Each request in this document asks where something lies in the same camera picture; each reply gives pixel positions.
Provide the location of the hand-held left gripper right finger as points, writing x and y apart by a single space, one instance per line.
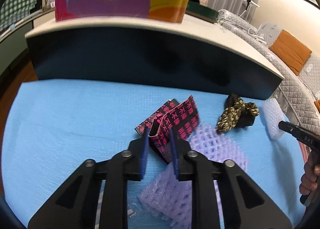
173 155

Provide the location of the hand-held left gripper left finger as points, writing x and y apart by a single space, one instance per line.
143 156

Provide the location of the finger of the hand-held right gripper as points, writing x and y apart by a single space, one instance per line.
300 134

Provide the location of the pink plastic basin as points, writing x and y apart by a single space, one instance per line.
303 152

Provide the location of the black and pink carton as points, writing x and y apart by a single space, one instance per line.
185 119

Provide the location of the person's right hand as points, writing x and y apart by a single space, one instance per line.
310 176

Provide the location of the white foam net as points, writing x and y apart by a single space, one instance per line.
272 116

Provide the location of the orange cushion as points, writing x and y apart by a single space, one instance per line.
290 49
317 105

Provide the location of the grey quilted sofa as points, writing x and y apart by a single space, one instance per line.
287 69

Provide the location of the leopard print cloth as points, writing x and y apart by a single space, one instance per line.
231 116

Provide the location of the blue table mat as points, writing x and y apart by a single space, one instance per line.
75 131

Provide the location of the white top coffee table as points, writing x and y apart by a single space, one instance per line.
125 56

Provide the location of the white desk lamp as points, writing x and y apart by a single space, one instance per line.
248 0

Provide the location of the dark green box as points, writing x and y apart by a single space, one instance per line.
200 10

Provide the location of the television cabinet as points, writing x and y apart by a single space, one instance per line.
15 51

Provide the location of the green checked cloth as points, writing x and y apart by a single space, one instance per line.
17 1

